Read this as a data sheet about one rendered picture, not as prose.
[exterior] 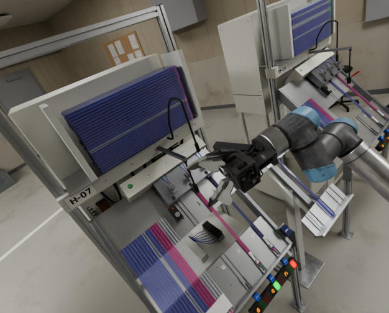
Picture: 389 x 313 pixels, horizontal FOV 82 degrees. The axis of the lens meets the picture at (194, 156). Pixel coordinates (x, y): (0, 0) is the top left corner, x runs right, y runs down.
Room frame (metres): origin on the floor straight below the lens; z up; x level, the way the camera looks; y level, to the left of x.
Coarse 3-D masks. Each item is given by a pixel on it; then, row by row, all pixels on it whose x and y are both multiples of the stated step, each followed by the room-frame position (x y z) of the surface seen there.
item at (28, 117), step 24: (120, 72) 1.16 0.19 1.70; (144, 72) 1.21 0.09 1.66; (48, 96) 1.05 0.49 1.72; (72, 96) 1.04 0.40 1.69; (24, 120) 0.94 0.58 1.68; (48, 120) 0.98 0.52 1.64; (48, 144) 0.95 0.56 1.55; (72, 168) 0.96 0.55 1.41; (120, 192) 1.02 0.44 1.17; (96, 216) 0.94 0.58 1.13
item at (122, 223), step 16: (224, 176) 1.00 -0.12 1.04; (192, 192) 0.93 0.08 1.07; (208, 192) 0.93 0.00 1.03; (112, 208) 0.87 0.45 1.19; (128, 208) 0.87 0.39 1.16; (144, 208) 0.87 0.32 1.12; (160, 208) 0.87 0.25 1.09; (192, 208) 0.86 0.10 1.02; (208, 208) 0.86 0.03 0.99; (112, 224) 0.81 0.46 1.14; (128, 224) 0.81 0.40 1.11; (144, 224) 0.81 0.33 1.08; (176, 224) 0.80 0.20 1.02; (192, 224) 0.80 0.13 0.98; (112, 240) 0.76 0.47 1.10; (128, 240) 0.75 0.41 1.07
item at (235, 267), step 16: (256, 224) 0.79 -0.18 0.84; (256, 240) 0.72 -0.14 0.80; (272, 240) 0.72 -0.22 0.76; (224, 256) 0.68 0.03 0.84; (240, 256) 0.67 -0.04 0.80; (256, 256) 0.67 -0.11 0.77; (272, 256) 0.66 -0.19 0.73; (208, 272) 0.63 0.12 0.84; (224, 272) 0.62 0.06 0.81; (240, 272) 0.62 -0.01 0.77; (256, 272) 0.61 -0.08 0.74; (224, 288) 0.57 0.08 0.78; (240, 288) 0.57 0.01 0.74
